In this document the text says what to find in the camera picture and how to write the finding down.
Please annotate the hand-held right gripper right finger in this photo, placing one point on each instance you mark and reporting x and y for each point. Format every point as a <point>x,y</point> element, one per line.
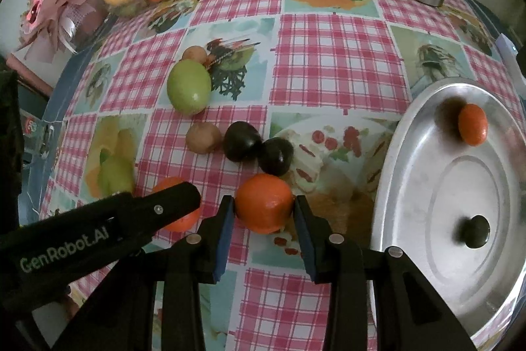
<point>306,248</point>

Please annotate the dark purple plum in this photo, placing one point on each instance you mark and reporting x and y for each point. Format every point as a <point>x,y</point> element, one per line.
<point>276,157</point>
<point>475,231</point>
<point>241,141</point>

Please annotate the checkered fruit print tablecloth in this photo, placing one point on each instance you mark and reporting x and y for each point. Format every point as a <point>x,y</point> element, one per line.
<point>328,55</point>

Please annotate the large orange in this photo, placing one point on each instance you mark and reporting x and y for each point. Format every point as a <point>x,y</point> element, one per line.
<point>181,223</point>
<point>265,205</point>

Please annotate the small brown round fruit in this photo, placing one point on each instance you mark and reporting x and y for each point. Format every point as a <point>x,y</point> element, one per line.
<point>194,54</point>

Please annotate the brown kiwi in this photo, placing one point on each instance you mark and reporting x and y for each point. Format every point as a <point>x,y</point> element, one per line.
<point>203,138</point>

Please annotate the round metal tray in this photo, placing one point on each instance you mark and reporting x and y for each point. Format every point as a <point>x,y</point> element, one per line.
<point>419,190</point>

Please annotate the white plastic device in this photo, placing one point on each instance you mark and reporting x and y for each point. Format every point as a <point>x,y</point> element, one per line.
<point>506,46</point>

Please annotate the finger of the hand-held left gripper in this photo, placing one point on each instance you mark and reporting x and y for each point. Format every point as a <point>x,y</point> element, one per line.
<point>164,207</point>

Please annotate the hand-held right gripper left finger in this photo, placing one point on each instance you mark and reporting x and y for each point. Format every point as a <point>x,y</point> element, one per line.
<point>221,248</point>

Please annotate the small oval orange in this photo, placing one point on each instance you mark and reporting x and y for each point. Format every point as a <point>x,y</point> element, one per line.
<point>473,125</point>

